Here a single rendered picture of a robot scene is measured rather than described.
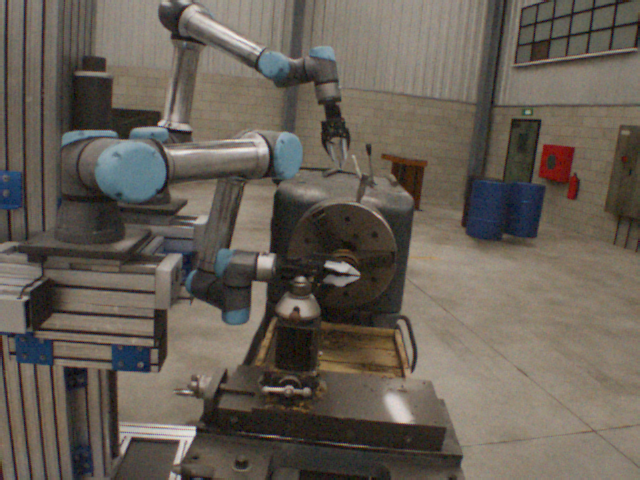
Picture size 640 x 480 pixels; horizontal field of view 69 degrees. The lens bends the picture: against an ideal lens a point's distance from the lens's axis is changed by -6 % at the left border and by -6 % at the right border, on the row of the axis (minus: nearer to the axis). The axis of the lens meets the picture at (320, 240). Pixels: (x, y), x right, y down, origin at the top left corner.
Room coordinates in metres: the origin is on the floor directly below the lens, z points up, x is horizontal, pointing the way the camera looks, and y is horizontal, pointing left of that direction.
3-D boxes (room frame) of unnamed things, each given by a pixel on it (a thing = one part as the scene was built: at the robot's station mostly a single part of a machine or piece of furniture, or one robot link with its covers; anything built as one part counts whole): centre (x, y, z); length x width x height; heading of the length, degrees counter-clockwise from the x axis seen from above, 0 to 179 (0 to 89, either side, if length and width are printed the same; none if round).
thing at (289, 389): (0.84, 0.03, 0.99); 0.20 x 0.10 x 0.05; 178
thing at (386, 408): (0.81, -0.04, 0.95); 0.43 x 0.17 x 0.05; 88
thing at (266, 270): (1.21, 0.12, 1.08); 0.08 x 0.05 x 0.08; 178
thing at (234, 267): (1.21, 0.20, 1.07); 0.11 x 0.08 x 0.09; 88
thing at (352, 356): (1.16, -0.06, 0.89); 0.36 x 0.30 x 0.04; 88
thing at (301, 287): (0.81, 0.03, 1.17); 0.04 x 0.04 x 0.03
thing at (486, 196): (7.68, -2.60, 0.44); 0.59 x 0.59 x 0.88
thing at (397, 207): (1.83, -0.06, 1.06); 0.59 x 0.48 x 0.39; 178
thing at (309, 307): (0.81, 0.03, 1.13); 0.08 x 0.08 x 0.03
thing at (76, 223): (1.03, 0.51, 1.21); 0.15 x 0.15 x 0.10
